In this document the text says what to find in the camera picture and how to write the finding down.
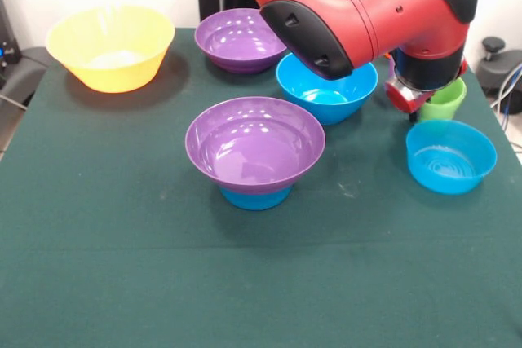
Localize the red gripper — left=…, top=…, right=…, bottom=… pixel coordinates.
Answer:
left=384, top=78, right=440, bottom=125

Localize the green cup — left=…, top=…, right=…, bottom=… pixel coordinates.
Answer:
left=419, top=102, right=458, bottom=122
left=427, top=77, right=467, bottom=109

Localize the small blue bowl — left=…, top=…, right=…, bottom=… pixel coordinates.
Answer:
left=405, top=120, right=498, bottom=196
left=218, top=184, right=293, bottom=211

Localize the large deep blue bowl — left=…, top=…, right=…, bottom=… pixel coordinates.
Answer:
left=276, top=52, right=379, bottom=126

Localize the purple bowl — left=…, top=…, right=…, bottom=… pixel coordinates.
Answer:
left=184, top=96, right=327, bottom=196
left=193, top=7, right=289, bottom=75

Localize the black knobbed equipment base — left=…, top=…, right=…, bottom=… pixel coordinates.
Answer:
left=476, top=37, right=522, bottom=92

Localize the dark green tablecloth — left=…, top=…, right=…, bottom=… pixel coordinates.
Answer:
left=0, top=28, right=522, bottom=348

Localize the yellow bowl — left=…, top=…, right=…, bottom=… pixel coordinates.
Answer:
left=44, top=4, right=176, bottom=93

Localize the black electronic device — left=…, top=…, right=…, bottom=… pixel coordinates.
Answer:
left=0, top=0, right=22, bottom=66

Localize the white cable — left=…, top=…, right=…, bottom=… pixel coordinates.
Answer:
left=0, top=93, right=28, bottom=112
left=490, top=90, right=522, bottom=111

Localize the blue cable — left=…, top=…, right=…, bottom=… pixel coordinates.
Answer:
left=498, top=63, right=522, bottom=129

